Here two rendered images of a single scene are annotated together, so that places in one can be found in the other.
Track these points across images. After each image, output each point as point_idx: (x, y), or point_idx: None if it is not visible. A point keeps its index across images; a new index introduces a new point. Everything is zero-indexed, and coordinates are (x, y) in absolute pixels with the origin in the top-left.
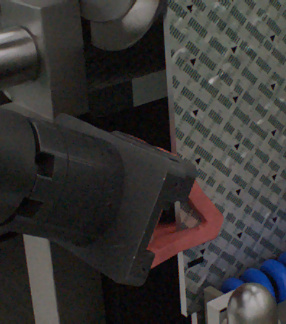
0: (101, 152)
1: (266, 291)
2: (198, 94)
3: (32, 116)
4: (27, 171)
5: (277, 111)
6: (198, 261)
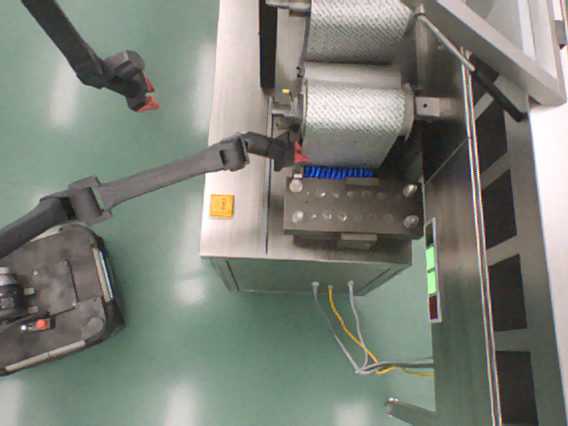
0: (280, 152)
1: (298, 183)
2: (308, 147)
3: (288, 120)
4: (262, 154)
5: (329, 152)
6: (303, 162)
